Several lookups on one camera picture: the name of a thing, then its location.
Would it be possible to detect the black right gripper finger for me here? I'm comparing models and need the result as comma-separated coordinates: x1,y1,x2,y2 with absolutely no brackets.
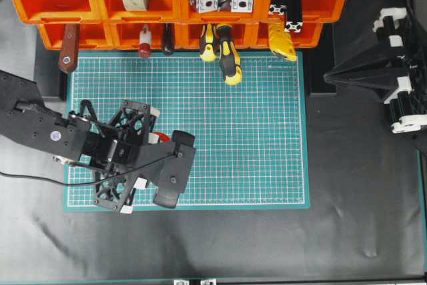
324,39,406,101

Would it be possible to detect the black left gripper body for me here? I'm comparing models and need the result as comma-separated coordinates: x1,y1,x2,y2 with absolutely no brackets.
68,99,160,214

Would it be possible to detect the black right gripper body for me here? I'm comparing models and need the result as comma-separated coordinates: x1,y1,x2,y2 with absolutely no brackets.
373,7,426,133

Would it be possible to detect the red vinyl tape roll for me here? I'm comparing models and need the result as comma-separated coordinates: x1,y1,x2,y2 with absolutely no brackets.
154,132,171,143

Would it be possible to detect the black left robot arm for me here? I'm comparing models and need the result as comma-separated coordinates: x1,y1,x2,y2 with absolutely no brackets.
1,71,159,214

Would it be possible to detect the orange plastic container rack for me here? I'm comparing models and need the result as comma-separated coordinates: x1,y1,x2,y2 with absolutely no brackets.
9,0,348,53

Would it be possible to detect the yellow utility knife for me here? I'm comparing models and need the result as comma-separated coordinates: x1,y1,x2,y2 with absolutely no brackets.
268,23,298,61

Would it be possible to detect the yellow black screwdriver short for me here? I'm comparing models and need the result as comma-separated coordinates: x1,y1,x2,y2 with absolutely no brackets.
199,23,218,62

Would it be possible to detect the green cutting mat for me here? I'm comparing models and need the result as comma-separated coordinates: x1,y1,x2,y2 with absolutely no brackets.
67,51,310,210

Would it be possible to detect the black camera cable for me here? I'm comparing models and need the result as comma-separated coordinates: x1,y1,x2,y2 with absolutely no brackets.
0,151,177,186

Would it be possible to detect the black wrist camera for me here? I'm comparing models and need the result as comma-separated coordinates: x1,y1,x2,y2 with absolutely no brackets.
137,130,196,209

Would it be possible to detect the brown wooden handle tool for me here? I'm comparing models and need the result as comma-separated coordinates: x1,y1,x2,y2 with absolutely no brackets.
58,24,80,74

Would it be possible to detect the red white handle tool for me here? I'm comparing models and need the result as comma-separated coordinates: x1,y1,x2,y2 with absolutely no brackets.
138,24,152,59

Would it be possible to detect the dark brown handle tool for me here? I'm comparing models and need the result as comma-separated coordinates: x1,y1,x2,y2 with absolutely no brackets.
161,23,175,56

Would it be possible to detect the grey corner bracket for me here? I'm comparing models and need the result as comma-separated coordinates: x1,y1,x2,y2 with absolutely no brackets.
189,0,218,13

